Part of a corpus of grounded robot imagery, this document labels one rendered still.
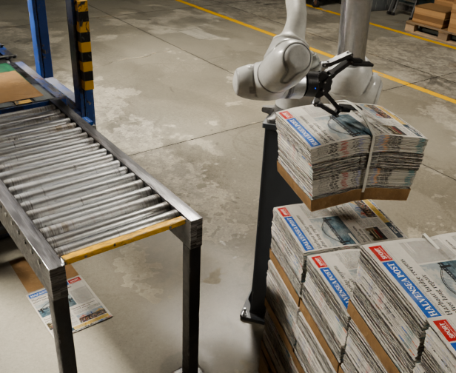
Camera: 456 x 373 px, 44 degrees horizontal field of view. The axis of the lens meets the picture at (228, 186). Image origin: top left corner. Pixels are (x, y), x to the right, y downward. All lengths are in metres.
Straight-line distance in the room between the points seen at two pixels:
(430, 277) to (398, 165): 0.53
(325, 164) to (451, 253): 0.45
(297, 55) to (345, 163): 0.42
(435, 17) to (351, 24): 6.18
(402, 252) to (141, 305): 1.65
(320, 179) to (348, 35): 0.56
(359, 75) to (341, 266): 0.71
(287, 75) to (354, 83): 0.67
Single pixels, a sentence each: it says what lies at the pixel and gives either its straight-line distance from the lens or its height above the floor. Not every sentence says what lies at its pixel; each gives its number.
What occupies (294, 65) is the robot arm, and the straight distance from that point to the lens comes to 1.45.
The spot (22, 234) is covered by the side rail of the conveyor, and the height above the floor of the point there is 0.79.
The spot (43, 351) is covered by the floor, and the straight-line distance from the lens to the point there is 2.68.
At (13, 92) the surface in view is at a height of 0.80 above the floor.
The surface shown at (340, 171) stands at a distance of 1.74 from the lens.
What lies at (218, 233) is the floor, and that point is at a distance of 3.31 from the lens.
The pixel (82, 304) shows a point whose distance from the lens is 2.86.
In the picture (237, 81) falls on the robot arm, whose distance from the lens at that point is 1.61.
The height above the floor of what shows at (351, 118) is 1.19.
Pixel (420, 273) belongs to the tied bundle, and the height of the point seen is 1.06.
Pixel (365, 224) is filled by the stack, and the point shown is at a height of 0.83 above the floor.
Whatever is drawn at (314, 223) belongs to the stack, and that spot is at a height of 0.83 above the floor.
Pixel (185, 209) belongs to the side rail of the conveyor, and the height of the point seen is 0.80.
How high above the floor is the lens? 1.87
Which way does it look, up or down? 29 degrees down
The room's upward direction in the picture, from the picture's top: 3 degrees clockwise
